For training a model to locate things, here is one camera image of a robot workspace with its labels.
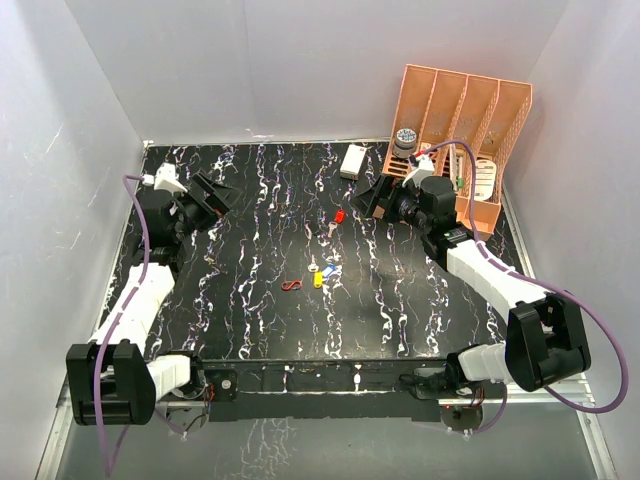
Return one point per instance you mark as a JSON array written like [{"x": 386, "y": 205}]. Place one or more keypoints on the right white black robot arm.
[{"x": 546, "y": 340}]

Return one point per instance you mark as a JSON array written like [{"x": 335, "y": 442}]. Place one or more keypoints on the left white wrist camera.
[{"x": 166, "y": 179}]

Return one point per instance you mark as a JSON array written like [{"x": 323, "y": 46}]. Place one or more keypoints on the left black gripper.
[{"x": 218, "y": 199}]

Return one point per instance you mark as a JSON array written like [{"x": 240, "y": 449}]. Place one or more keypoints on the red S carabiner keyring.
[{"x": 291, "y": 285}]

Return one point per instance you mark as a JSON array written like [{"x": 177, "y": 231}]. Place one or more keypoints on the key with blue tag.
[{"x": 328, "y": 271}]

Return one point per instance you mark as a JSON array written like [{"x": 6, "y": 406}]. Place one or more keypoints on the white packaged card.
[{"x": 485, "y": 174}]

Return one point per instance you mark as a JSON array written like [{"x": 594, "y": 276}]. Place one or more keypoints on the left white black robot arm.
[{"x": 110, "y": 382}]

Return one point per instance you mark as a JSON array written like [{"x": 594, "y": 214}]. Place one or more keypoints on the key with red tag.
[{"x": 337, "y": 220}]

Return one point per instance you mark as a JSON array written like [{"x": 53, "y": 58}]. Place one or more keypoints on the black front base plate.
[{"x": 317, "y": 389}]

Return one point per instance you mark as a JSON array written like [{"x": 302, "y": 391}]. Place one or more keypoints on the key with yellow tag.
[{"x": 318, "y": 278}]

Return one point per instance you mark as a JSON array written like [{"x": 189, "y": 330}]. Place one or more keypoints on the white cardboard box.
[{"x": 352, "y": 162}]

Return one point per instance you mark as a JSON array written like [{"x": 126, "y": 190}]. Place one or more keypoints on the grey tape roll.
[{"x": 404, "y": 143}]

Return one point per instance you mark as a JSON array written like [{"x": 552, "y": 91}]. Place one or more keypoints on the pens in organizer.
[{"x": 456, "y": 170}]

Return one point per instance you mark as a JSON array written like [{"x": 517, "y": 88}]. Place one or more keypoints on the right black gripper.
[{"x": 383, "y": 189}]

